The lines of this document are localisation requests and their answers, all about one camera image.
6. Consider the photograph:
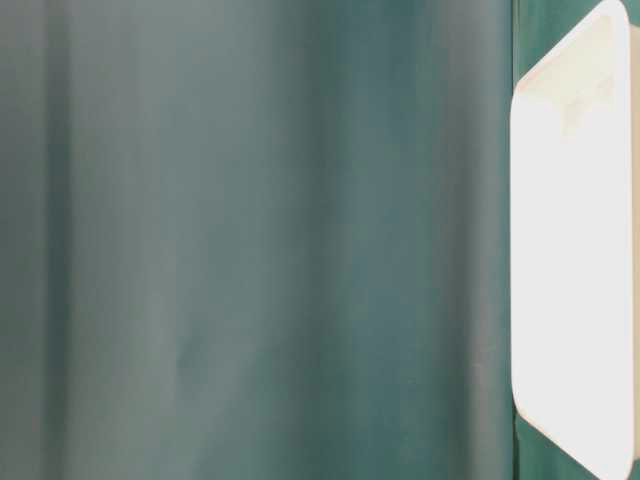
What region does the green table cloth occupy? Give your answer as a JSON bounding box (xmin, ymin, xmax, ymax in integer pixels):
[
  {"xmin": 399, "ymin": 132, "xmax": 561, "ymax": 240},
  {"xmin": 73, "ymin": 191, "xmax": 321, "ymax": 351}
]
[{"xmin": 1, "ymin": 1, "xmax": 592, "ymax": 479}]

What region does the white plastic case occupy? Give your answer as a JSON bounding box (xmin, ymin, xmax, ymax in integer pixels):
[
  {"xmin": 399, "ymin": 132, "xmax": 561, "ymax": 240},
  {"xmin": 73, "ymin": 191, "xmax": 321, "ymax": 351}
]
[{"xmin": 510, "ymin": 1, "xmax": 639, "ymax": 479}]

